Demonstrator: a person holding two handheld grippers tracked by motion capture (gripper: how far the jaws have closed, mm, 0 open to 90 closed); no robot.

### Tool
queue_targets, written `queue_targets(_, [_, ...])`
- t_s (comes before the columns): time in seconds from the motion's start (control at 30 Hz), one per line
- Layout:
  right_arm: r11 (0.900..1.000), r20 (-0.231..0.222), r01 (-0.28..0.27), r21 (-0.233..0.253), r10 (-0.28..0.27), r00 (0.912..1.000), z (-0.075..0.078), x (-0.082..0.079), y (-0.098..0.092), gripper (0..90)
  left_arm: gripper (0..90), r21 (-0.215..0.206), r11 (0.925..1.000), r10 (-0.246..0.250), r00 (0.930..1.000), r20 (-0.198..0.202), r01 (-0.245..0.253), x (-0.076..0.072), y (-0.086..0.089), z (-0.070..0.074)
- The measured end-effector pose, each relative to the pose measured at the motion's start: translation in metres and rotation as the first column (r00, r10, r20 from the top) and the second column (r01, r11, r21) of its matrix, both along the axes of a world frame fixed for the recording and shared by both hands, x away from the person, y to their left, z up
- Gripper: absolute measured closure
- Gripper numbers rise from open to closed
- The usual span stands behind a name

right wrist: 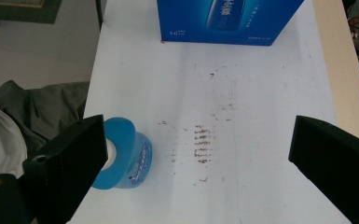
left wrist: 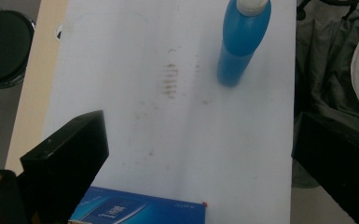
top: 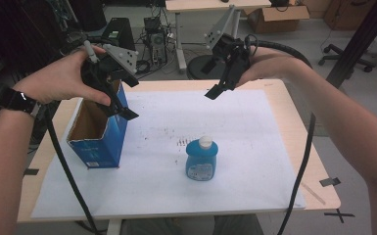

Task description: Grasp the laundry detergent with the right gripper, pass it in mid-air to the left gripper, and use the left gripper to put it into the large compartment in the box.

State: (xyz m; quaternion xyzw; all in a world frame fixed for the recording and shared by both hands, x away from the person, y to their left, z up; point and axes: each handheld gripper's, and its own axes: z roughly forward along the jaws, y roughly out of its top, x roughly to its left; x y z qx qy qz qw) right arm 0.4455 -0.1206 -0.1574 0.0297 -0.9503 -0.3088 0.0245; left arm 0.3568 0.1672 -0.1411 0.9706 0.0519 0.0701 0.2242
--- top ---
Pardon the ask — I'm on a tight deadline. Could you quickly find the computer tower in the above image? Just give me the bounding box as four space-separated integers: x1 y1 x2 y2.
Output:
146 28 169 66

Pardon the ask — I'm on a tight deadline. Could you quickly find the blue bottle with white cap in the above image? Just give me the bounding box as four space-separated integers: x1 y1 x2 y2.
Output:
184 134 219 182

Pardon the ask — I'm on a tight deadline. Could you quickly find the grey cable plug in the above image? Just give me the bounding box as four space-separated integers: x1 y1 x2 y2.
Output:
83 39 100 64

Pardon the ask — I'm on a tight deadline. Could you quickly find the person's left hand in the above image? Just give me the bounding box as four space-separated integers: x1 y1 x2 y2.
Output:
13 45 112 107

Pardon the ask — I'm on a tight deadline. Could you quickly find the black metal stand post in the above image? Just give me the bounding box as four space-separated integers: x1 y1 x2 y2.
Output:
324 0 377 90

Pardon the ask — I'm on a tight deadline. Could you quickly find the black box device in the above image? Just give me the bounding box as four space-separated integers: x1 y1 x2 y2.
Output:
101 17 136 52

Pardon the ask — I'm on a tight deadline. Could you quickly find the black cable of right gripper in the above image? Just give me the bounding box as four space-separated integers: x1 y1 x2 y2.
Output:
244 33 317 235

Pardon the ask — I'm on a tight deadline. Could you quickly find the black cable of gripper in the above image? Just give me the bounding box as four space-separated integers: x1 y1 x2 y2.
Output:
43 103 101 235
244 33 317 235

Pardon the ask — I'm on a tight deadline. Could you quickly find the black office chair base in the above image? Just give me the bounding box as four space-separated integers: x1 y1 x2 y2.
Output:
317 43 377 73

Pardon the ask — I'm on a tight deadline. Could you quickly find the open brown cardboard box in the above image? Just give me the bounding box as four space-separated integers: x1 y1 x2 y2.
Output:
242 4 311 34

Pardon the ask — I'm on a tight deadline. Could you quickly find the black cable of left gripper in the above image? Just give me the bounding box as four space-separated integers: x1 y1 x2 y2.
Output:
43 103 101 235

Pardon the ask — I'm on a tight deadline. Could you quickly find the black wrist watch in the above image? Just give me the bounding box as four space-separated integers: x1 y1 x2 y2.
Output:
0 83 43 118

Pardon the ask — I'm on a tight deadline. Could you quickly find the round black stand base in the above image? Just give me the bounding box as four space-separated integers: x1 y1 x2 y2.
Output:
186 54 231 81

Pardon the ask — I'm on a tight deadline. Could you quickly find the wooden table with white legs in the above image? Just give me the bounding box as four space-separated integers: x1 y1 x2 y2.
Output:
164 0 272 73

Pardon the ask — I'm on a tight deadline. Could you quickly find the person's right hand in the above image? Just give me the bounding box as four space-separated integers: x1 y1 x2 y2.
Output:
237 46 306 88

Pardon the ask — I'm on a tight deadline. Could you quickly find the clear tape strip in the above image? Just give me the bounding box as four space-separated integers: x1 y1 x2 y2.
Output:
301 181 327 207

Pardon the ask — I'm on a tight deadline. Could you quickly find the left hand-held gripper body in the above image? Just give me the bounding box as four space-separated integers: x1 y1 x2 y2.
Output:
81 44 138 96

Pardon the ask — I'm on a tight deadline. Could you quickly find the white paper sheet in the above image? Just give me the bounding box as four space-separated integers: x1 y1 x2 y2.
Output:
30 89 306 220

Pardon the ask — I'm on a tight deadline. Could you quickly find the black tape cross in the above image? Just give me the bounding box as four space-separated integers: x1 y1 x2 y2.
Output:
323 209 356 225

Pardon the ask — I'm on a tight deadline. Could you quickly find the blue cardboard box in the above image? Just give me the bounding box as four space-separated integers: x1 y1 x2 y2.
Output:
66 79 129 170

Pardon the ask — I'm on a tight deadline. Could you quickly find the white table leg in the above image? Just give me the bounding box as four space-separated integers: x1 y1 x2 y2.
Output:
106 218 123 235

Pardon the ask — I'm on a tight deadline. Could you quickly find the tall brown cardboard box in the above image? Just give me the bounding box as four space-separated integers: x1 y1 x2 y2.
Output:
322 0 377 32

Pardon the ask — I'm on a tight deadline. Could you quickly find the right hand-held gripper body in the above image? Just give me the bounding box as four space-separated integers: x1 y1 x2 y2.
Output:
204 4 253 92

